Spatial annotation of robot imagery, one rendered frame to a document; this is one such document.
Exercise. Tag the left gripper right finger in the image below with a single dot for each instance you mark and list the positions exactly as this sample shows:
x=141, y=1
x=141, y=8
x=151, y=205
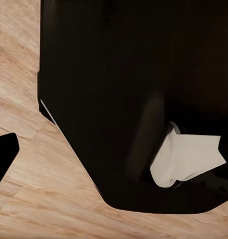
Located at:
x=223, y=146

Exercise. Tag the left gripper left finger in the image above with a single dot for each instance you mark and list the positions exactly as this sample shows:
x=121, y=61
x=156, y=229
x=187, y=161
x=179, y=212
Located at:
x=9, y=148

